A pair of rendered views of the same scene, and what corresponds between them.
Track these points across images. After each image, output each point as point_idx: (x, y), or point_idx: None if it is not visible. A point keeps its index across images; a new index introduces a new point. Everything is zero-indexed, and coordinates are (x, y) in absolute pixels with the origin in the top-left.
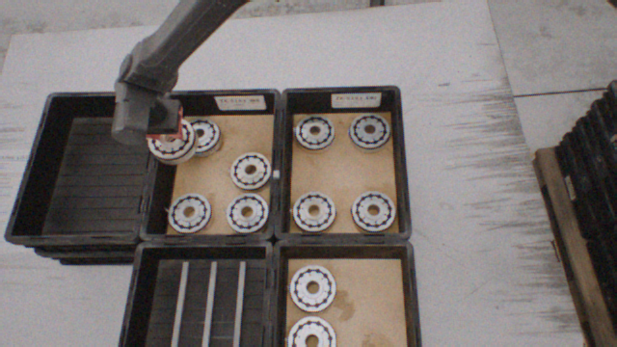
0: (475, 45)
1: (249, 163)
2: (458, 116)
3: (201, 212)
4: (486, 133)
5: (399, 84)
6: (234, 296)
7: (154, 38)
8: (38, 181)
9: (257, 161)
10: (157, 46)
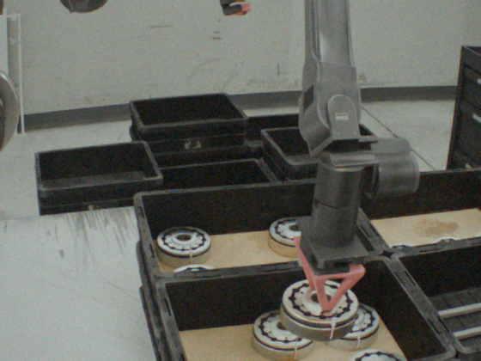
0: (6, 233)
1: (276, 327)
2: (107, 243)
3: (372, 357)
4: (129, 227)
5: (61, 285)
6: (447, 321)
7: (330, 36)
8: None
9: (267, 322)
10: (346, 25)
